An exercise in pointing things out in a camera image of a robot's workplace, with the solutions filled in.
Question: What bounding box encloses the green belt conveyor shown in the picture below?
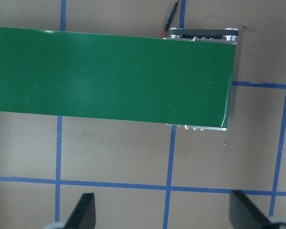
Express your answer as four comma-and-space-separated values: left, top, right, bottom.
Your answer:
0, 25, 240, 133

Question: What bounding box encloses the red black conveyor wire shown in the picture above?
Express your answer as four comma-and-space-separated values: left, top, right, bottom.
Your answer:
161, 0, 181, 40

